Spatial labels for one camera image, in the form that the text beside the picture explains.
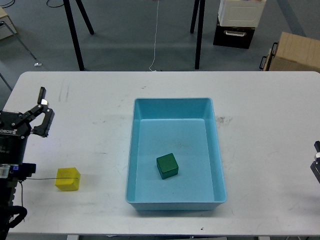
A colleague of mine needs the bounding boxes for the white hanging cable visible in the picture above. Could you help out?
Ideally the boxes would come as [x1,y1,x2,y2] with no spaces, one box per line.
[149,0,161,72]

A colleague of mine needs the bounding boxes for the blue plastic bin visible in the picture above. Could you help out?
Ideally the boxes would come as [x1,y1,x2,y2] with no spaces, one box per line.
[126,98,227,211]

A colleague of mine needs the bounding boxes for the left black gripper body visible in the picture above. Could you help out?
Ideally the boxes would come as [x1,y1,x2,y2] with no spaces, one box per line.
[0,111,31,138]

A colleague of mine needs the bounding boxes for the wooden chair at left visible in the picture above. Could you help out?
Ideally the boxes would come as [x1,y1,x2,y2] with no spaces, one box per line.
[0,7,37,60]

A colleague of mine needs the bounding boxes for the cardboard box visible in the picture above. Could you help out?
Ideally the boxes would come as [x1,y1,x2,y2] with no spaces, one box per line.
[259,32,320,73]

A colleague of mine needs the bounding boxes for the yellow wooden block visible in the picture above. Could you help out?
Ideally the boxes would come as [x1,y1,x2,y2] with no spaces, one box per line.
[54,167,81,192]

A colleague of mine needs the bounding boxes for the left black table legs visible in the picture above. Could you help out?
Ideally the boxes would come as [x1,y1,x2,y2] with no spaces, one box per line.
[63,0,95,71]

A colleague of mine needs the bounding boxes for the green wooden block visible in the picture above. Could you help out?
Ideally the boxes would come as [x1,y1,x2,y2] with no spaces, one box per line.
[156,153,179,180]

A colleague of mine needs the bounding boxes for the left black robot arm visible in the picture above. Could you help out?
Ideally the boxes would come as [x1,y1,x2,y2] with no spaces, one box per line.
[0,86,55,240]

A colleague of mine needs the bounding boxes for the right black table legs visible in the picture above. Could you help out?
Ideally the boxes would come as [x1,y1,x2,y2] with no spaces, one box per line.
[189,0,206,70]

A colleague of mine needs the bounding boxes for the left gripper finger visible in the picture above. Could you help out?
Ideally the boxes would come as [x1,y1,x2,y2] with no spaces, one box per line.
[11,86,49,128]
[31,107,55,137]

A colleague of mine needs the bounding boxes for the black table legs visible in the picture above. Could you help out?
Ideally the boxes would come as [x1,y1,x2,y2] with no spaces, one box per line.
[63,0,95,71]
[189,0,206,70]

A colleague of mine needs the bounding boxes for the black storage box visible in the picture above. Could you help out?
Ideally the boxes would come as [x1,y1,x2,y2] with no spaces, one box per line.
[213,19,256,49]

